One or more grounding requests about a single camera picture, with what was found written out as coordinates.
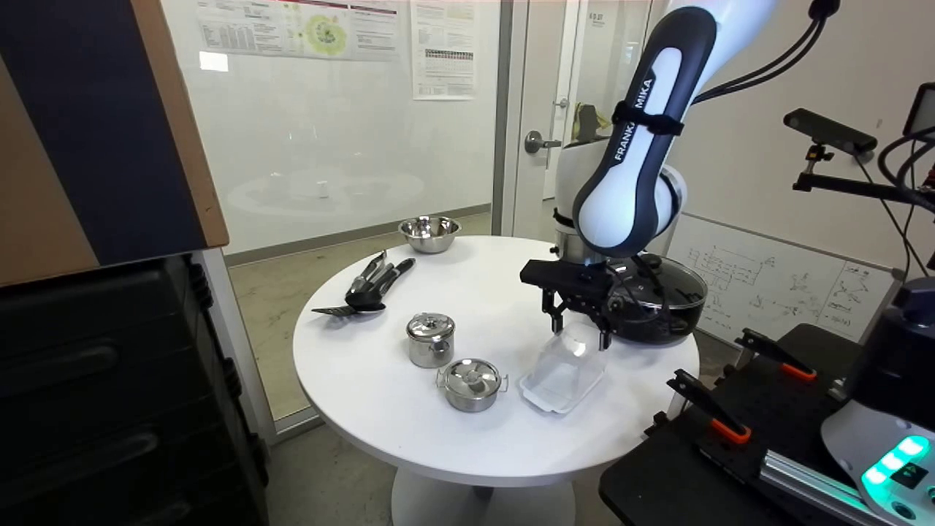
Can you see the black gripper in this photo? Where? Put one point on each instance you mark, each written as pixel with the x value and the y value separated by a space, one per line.
pixel 600 286

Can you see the clear plastic bowl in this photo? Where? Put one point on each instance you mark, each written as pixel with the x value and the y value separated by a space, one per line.
pixel 564 366

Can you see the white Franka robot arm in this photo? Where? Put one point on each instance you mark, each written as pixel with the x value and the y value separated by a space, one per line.
pixel 633 125

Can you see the glass pot lid black knob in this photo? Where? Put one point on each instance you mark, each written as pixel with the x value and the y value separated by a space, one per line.
pixel 672 279

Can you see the small steel pot with lid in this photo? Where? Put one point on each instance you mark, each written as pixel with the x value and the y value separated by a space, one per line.
pixel 472 384

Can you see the steel mixing bowl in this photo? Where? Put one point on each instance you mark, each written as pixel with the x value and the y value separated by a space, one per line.
pixel 431 235

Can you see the black cooking pot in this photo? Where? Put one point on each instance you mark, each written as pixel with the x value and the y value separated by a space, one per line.
pixel 668 322

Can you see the steel canister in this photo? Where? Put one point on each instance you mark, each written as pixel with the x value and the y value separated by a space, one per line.
pixel 431 340

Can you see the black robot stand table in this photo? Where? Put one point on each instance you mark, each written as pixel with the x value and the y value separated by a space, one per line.
pixel 682 486

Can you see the whiteboard with drawings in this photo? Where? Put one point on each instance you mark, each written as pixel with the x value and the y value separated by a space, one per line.
pixel 779 282

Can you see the black and silver tongs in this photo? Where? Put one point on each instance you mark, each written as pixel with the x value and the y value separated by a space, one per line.
pixel 375 279

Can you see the black spatula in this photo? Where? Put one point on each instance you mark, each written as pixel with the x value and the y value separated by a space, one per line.
pixel 345 309

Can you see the black drawer cabinet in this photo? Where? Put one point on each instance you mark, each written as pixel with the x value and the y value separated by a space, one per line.
pixel 105 388

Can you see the wrist mounted camera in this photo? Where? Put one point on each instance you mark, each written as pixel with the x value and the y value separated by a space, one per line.
pixel 542 270

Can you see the aluminium rail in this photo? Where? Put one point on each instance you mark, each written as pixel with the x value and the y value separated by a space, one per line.
pixel 808 482

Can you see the narrow wall poster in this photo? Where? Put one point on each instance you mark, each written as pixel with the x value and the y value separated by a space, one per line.
pixel 443 46

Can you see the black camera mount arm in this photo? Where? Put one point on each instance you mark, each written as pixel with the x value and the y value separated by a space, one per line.
pixel 857 184

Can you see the wide wall poster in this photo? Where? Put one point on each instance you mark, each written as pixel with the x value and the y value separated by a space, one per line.
pixel 294 30

